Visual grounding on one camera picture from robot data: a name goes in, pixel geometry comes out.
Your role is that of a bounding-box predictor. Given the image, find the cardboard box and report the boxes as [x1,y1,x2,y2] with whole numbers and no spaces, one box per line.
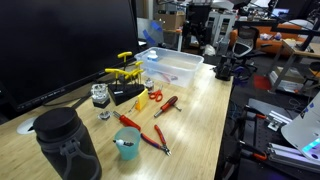
[154,12,186,31]

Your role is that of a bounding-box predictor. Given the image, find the long red handled screwdriver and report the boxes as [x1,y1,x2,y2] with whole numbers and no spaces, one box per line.
[112,110,142,132]

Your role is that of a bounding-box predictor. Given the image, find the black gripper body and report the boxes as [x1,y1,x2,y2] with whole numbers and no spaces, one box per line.
[185,3,212,28]

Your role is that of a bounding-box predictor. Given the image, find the black table clamp mount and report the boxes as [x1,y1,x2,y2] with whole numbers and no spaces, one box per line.
[213,52,236,82]

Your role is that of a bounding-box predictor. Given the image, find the black insulated water bottle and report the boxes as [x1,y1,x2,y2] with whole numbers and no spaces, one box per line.
[32,106,103,180]

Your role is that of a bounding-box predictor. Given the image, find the grey mesh office chair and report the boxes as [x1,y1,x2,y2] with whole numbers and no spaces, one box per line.
[232,25,260,58]

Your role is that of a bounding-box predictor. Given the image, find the small metal pin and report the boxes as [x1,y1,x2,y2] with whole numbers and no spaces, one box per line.
[128,101,138,113]

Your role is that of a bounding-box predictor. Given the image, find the small metal cylinder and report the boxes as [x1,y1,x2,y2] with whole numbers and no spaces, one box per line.
[144,78,155,93]

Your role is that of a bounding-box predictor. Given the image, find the red blue handled pliers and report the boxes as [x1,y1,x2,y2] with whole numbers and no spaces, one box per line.
[139,124,172,157]

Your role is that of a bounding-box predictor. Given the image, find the black hex key stand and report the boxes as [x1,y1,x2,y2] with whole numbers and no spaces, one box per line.
[107,83,145,107]

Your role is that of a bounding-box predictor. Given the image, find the black and white marker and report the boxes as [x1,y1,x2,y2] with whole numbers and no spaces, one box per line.
[112,138,135,148]

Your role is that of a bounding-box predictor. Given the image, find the teal plastic cup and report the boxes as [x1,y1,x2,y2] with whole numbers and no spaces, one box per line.
[113,126,142,161]

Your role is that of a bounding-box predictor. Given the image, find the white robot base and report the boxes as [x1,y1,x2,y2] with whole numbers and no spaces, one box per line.
[280,91,320,166]

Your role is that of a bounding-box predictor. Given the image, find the clear panel with blue tape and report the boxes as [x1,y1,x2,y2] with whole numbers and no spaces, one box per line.
[137,17,165,47]

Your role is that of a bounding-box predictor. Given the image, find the orange sofa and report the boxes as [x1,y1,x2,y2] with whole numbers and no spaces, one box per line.
[229,24,311,55]

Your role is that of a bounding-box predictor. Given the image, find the metal hex nut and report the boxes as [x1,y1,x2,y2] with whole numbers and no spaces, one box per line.
[97,110,112,121]

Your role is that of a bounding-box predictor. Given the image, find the yellow plastic block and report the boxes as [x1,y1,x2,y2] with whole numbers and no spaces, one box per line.
[134,88,149,111]

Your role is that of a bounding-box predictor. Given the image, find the black clamp orange handle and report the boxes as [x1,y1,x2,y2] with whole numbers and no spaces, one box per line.
[238,140,268,162]
[244,105,268,121]

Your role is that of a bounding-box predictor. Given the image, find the aluminium extrusion rail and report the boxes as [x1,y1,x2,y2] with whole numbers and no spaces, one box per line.
[266,142,320,174]

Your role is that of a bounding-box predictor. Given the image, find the white glass door cabinet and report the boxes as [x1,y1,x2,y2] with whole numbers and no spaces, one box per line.
[208,10,237,44]

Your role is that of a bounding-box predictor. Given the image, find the white desk cable grommet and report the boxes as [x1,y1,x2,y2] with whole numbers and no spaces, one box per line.
[16,116,38,135]

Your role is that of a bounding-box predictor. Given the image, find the pink tool in bin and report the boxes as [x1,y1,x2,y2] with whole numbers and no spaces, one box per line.
[162,72,179,83]

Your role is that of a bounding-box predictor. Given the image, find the red handled scissors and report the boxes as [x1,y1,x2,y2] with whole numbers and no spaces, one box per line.
[148,85,164,103]

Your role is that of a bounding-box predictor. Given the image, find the silver metal bracket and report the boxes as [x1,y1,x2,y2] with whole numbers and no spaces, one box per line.
[266,110,293,132]

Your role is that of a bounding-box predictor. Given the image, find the clear plastic storage bin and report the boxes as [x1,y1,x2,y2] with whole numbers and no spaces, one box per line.
[134,46,205,89]

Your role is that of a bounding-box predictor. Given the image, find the wooden side table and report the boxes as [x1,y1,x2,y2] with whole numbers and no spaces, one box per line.
[281,39,320,61]

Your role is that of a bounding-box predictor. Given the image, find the large black monitor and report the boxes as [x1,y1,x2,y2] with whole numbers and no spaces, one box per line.
[0,0,141,113]

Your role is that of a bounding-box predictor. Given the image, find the short red handled screwdriver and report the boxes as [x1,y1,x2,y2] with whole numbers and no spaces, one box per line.
[153,95,179,118]

